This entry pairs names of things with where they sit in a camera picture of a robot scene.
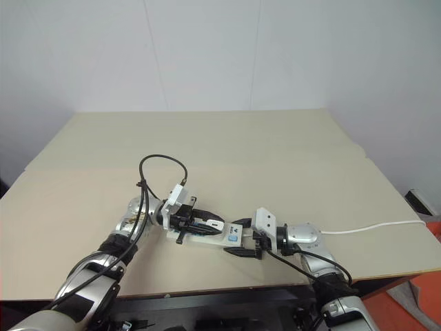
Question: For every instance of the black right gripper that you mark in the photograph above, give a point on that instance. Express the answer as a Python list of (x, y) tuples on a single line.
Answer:
[(262, 245)]

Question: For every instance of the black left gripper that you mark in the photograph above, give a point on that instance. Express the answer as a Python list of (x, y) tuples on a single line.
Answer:
[(182, 218)]

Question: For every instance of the white charger with blue label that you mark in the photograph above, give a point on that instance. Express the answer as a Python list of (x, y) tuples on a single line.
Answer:
[(234, 235)]

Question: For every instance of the white power strip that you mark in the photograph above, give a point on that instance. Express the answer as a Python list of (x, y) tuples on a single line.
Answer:
[(203, 240)]

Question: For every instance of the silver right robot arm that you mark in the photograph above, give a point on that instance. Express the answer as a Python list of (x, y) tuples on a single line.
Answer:
[(310, 238)]

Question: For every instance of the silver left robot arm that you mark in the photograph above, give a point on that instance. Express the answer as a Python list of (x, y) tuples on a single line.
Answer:
[(86, 276)]

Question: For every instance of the black shelf under table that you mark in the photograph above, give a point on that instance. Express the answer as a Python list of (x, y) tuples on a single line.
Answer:
[(213, 307)]

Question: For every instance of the grey cloth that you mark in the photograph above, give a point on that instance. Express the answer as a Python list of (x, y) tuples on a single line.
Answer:
[(408, 293)]

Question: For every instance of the black box with white edge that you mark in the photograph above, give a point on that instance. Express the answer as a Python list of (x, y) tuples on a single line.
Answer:
[(417, 201)]

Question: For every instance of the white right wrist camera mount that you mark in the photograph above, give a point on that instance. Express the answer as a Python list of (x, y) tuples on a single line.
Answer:
[(264, 220)]

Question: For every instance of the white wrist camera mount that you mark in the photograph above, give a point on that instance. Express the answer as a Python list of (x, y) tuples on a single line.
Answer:
[(175, 198), (264, 220)]

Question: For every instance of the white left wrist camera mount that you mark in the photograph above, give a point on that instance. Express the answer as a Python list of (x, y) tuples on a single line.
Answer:
[(175, 198)]

